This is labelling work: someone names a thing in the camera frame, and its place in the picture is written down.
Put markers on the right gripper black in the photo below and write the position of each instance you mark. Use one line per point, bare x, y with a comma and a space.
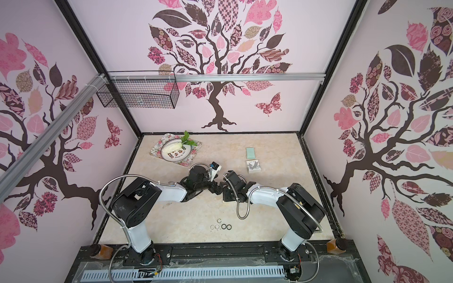
228, 191

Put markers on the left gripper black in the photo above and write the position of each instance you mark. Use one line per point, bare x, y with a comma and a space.
214, 190

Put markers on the white gift box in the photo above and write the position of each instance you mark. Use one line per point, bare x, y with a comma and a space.
253, 166

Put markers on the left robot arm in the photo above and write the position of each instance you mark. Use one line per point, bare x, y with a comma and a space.
133, 204

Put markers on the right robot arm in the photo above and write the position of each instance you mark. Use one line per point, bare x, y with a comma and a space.
301, 211

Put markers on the floral round plate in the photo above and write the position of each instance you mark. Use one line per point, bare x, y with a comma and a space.
174, 151

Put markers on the green leaf sprig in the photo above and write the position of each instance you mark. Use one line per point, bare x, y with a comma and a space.
185, 140

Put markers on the right amber spice jar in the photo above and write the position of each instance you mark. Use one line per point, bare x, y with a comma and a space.
337, 246

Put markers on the amber spice jar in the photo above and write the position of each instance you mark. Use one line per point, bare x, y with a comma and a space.
337, 246
100, 251

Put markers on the left amber spice jar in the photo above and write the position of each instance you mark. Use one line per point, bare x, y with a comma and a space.
100, 251

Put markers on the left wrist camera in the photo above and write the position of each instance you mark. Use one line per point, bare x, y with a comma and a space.
215, 168

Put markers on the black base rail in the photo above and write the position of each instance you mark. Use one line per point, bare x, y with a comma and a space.
270, 252

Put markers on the black wire basket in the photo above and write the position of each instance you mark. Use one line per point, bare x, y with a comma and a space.
151, 90

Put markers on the white cable duct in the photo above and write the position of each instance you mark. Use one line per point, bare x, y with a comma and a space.
149, 275

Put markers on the aluminium rail left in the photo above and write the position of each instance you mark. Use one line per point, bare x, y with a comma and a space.
11, 178

